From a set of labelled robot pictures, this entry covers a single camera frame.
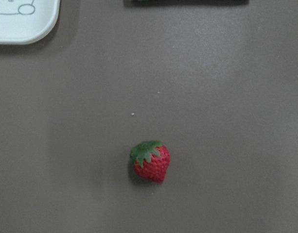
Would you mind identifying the red strawberry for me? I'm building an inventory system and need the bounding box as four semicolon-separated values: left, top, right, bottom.
129;140;171;183

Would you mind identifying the grey folded cloth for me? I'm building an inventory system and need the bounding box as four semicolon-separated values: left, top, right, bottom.
123;0;250;7

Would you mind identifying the cream rabbit tray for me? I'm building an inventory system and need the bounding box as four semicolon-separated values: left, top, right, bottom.
0;0;60;45

